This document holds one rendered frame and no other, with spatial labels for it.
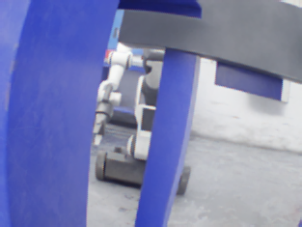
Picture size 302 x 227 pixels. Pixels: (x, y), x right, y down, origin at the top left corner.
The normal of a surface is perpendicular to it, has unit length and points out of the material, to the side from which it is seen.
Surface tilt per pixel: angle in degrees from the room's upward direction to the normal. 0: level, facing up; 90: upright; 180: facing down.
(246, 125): 90
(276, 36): 90
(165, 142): 90
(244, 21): 90
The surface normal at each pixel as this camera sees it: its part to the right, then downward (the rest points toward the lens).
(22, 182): 0.95, 0.18
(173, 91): -0.29, 0.03
